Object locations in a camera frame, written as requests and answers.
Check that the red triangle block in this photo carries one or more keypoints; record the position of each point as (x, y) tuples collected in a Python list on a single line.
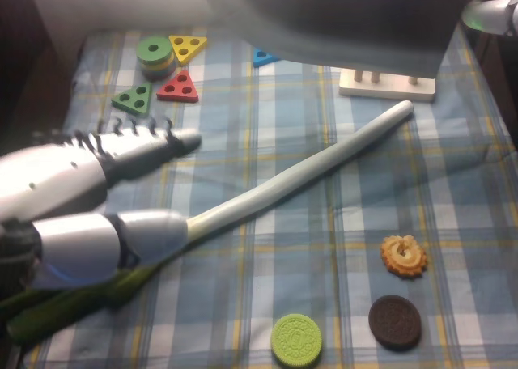
[(178, 96)]

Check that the butter cookie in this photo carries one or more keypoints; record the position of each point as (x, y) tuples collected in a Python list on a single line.
[(404, 256)]

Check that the green triangle block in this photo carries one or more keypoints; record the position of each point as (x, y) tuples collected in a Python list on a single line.
[(131, 104)]

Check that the blue plaid tablecloth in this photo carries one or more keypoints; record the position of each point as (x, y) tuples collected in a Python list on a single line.
[(323, 223)]

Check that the wooden peg base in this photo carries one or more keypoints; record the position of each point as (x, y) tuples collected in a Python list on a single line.
[(384, 90)]

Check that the green sandwich cookie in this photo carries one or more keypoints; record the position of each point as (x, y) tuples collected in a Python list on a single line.
[(296, 340)]

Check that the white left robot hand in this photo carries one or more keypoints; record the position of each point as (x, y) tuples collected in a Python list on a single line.
[(52, 179)]

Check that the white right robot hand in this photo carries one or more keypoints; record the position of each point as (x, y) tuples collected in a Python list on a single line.
[(489, 19)]

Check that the yellow triangle block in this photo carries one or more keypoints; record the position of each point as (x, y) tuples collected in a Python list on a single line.
[(178, 49)]

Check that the long toy leek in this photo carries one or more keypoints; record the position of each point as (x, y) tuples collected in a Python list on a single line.
[(307, 170)]

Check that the brown sandwich cookie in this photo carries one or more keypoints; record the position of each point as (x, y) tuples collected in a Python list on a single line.
[(395, 322)]

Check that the blue triangle block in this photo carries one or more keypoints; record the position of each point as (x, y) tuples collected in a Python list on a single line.
[(261, 61)]

